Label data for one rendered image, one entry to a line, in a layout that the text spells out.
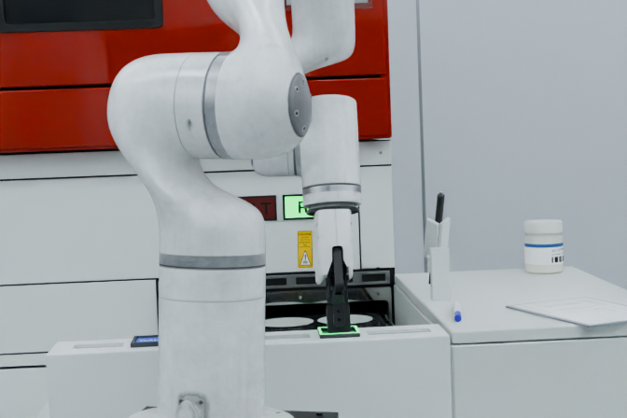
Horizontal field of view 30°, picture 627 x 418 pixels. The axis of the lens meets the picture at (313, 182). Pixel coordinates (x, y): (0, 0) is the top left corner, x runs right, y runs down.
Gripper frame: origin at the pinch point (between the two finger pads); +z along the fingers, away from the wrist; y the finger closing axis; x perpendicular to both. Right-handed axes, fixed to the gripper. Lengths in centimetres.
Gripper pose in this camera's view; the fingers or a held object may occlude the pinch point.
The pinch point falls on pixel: (338, 318)
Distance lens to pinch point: 165.2
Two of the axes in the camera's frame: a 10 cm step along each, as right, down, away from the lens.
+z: 0.5, 9.9, -1.6
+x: 10.0, -0.4, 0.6
